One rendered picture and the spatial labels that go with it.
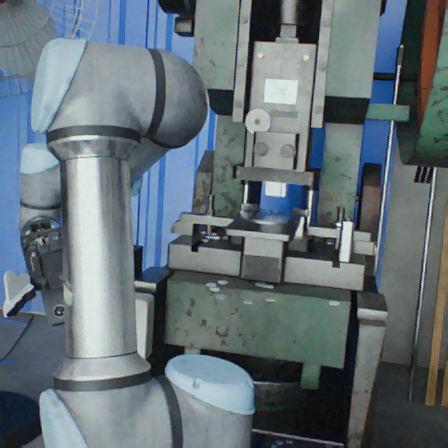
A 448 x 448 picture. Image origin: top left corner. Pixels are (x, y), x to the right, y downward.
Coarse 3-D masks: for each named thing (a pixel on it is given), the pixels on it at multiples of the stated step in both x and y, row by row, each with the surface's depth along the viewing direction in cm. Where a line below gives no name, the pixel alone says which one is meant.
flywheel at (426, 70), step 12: (432, 0) 162; (444, 0) 131; (432, 12) 162; (444, 12) 132; (432, 24) 162; (420, 36) 169; (432, 36) 162; (420, 48) 167; (432, 48) 161; (420, 60) 164; (432, 60) 160; (420, 72) 161; (432, 72) 158; (420, 84) 159; (420, 96) 156; (420, 108) 153; (420, 120) 151
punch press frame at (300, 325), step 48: (240, 0) 131; (336, 0) 126; (384, 0) 132; (336, 48) 128; (336, 96) 130; (240, 144) 165; (336, 144) 160; (240, 192) 167; (336, 192) 162; (192, 288) 131; (240, 288) 129; (288, 288) 131; (192, 336) 132; (240, 336) 130; (288, 336) 128; (336, 336) 126
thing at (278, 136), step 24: (264, 48) 135; (288, 48) 134; (312, 48) 133; (264, 72) 136; (288, 72) 135; (312, 72) 134; (264, 96) 137; (288, 96) 135; (312, 96) 135; (264, 120) 136; (288, 120) 136; (264, 144) 135; (288, 144) 134; (264, 168) 139; (288, 168) 135
